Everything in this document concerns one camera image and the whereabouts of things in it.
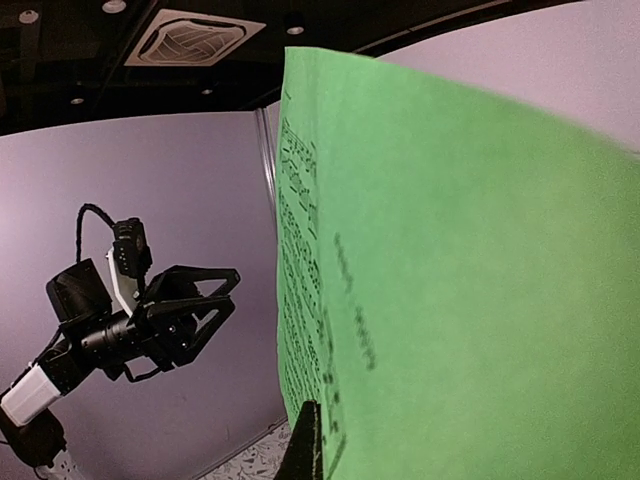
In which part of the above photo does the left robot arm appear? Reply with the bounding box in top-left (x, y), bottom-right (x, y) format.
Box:
top-left (1, 259), bottom-right (240, 469)

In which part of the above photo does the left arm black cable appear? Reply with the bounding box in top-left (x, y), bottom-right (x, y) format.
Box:
top-left (73, 202), bottom-right (119, 264)

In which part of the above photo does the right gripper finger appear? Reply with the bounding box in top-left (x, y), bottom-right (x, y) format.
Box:
top-left (278, 400), bottom-right (323, 480)

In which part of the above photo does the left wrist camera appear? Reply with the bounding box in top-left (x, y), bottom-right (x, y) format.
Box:
top-left (107, 217), bottom-right (152, 317)

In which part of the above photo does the green sheet music paper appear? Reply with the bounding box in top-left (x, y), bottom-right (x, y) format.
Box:
top-left (276, 47), bottom-right (639, 479)

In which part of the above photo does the ceiling air vent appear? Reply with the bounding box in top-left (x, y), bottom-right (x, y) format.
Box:
top-left (124, 8), bottom-right (266, 67)

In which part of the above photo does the left aluminium frame post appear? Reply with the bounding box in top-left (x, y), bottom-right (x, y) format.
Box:
top-left (254, 108), bottom-right (276, 209)

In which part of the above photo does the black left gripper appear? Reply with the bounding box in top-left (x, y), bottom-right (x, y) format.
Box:
top-left (132, 265), bottom-right (239, 365)

